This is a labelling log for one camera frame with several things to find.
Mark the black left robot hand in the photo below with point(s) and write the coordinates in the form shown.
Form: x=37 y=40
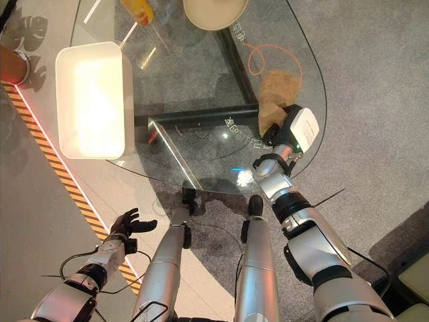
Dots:
x=129 y=224

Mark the white rectangular basket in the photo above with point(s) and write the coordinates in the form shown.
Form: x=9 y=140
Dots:
x=92 y=100

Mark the brown cleaning cloth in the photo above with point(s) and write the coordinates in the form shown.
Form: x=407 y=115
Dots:
x=276 y=97

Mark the silver right robot leg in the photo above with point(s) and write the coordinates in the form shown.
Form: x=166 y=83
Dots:
x=256 y=268

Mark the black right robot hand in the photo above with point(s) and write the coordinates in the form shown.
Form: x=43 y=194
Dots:
x=291 y=127

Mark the beige round bowl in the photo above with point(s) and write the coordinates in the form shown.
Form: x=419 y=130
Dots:
x=214 y=13

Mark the orange drink bottle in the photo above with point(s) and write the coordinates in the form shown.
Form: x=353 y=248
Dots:
x=139 y=11

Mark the black metal table frame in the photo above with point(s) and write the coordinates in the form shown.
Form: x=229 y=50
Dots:
x=234 y=84

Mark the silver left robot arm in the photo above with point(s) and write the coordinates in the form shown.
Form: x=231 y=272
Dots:
x=83 y=271

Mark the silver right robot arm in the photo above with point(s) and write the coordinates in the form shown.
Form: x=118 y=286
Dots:
x=311 y=241

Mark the dark right robot foot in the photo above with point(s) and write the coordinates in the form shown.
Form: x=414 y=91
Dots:
x=255 y=205

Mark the dark left robot foot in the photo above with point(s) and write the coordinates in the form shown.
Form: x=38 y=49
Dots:
x=188 y=199

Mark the dark robot foot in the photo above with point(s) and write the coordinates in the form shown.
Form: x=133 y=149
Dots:
x=255 y=205
x=188 y=199

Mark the yellow black hazard tape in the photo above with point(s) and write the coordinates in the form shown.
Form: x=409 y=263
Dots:
x=63 y=167

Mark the round glass table top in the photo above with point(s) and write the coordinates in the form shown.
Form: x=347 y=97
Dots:
x=207 y=84

